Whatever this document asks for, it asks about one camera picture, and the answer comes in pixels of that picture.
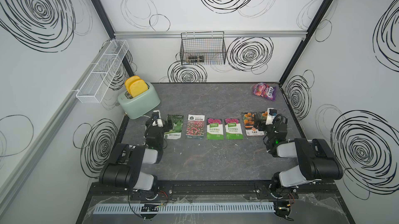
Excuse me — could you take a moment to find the green vegetable seed packet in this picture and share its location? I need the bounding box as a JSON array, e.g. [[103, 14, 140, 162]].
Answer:
[[164, 114, 184, 140]]

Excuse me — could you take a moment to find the large marigold seed packet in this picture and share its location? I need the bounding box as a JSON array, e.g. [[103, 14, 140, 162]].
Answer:
[[241, 112, 265, 137]]

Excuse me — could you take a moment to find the mixed flowers seed packet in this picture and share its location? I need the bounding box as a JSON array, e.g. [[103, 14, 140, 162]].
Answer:
[[186, 114, 205, 139]]

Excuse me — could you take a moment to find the impatiens pink flower packet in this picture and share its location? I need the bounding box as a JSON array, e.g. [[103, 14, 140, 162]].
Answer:
[[224, 118, 244, 140]]

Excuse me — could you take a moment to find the small marigold seed packet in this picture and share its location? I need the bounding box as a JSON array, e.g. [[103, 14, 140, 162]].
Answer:
[[258, 111, 268, 122]]

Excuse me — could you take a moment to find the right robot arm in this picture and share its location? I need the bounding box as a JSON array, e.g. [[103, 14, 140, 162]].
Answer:
[[254, 113, 344, 199]]

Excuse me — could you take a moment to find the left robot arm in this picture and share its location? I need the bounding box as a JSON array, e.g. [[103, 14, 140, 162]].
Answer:
[[98, 110, 172, 195]]

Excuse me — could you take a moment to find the mint green toaster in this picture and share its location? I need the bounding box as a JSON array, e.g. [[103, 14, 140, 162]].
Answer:
[[117, 82, 161, 120]]

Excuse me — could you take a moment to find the purple candy bag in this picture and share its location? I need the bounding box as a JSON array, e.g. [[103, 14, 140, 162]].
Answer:
[[252, 83, 276, 101]]

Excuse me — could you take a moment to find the yellow toast slice front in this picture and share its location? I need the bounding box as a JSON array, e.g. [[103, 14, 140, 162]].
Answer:
[[129, 79, 149, 97]]

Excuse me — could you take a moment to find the yellow toast slice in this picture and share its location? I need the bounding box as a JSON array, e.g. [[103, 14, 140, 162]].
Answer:
[[125, 75, 141, 91], [129, 79, 149, 97]]

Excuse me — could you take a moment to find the yellow toast slice back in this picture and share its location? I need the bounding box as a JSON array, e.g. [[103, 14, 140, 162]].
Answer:
[[125, 75, 141, 91]]

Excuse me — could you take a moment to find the dark object in basket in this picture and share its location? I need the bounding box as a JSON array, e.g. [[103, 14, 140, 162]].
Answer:
[[186, 55, 205, 64]]

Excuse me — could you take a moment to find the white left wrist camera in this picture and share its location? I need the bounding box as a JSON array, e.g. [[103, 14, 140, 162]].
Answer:
[[151, 110, 164, 128]]

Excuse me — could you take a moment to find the white wire shelf basket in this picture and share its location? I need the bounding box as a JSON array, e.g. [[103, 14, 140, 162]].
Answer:
[[76, 39, 129, 103]]

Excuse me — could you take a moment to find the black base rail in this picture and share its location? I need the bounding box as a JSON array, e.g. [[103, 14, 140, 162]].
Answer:
[[87, 180, 338, 201]]

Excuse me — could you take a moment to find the black wire wall basket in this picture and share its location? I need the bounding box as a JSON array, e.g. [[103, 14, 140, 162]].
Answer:
[[179, 37, 227, 65]]

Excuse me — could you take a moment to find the aluminium wall rail back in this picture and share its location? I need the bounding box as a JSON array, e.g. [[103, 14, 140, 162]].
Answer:
[[114, 30, 308, 39]]

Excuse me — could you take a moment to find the aluminium wall rail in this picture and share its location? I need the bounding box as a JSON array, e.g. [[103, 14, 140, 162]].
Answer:
[[1, 39, 120, 215], [114, 30, 308, 39]]

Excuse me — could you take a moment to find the white slotted cable duct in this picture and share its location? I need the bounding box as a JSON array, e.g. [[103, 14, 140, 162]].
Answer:
[[93, 202, 275, 215]]

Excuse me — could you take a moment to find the aluminium wall rail left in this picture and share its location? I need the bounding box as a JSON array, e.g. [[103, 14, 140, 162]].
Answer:
[[1, 39, 120, 215]]

